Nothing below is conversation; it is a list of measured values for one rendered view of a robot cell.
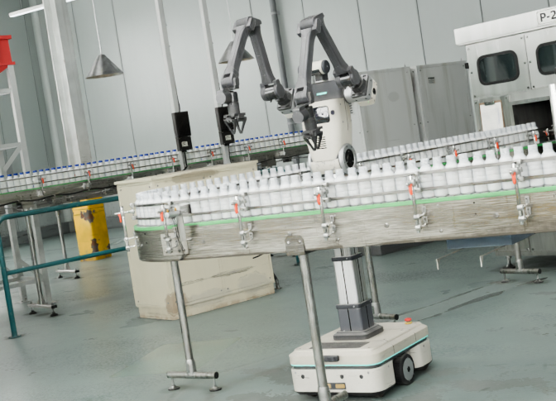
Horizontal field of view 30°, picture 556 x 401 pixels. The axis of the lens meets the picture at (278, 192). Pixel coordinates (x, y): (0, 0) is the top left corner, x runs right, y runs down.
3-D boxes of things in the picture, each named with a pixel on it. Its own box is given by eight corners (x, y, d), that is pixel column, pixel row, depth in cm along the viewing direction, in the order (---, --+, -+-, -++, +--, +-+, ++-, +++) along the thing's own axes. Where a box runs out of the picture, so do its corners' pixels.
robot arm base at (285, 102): (291, 108, 544) (294, 88, 548) (283, 102, 538) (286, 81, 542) (277, 111, 549) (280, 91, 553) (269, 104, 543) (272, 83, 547)
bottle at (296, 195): (307, 209, 477) (302, 174, 476) (304, 210, 471) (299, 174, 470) (294, 211, 478) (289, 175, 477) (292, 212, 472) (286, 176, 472)
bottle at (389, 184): (381, 202, 449) (376, 164, 448) (390, 200, 453) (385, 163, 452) (392, 202, 444) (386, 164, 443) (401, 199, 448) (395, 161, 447)
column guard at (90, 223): (77, 262, 1507) (64, 187, 1501) (95, 257, 1540) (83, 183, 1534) (96, 260, 1486) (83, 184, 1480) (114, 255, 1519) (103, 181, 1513)
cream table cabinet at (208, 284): (237, 290, 961) (217, 164, 955) (278, 292, 913) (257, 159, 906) (134, 317, 893) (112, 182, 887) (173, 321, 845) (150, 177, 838)
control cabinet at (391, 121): (403, 241, 1146) (377, 69, 1135) (436, 241, 1106) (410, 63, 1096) (349, 255, 1095) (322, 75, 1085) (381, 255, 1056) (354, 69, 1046)
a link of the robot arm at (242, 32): (257, 21, 526) (239, 26, 531) (251, 14, 522) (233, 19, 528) (240, 88, 503) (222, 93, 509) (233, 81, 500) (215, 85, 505)
